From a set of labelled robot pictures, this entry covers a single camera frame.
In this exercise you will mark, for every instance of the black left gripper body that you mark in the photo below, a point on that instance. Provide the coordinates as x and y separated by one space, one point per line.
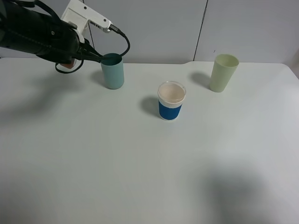
63 42

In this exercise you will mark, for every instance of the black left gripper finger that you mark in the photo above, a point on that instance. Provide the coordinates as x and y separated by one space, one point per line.
87 52

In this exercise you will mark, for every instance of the clear plastic drink bottle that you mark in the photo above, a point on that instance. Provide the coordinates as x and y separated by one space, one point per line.
69 65

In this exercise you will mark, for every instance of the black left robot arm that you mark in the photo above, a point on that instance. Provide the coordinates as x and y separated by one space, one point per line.
34 28

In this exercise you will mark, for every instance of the teal plastic cup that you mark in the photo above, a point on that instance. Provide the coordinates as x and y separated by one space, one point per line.
112 68

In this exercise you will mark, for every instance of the white cup with blue sleeve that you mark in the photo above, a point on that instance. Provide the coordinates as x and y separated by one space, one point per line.
170 99

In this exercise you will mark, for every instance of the pale green plastic cup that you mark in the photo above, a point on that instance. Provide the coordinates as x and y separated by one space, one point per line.
223 69

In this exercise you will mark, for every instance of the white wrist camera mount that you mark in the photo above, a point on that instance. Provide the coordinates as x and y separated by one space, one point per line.
80 15

